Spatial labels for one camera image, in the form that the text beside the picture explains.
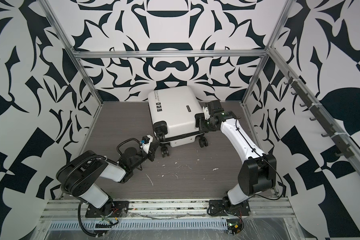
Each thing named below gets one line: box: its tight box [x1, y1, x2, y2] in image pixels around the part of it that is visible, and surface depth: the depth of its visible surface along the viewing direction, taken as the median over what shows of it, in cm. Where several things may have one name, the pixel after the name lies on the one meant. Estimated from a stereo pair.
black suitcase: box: [148, 85, 209, 158], surface depth 89 cm
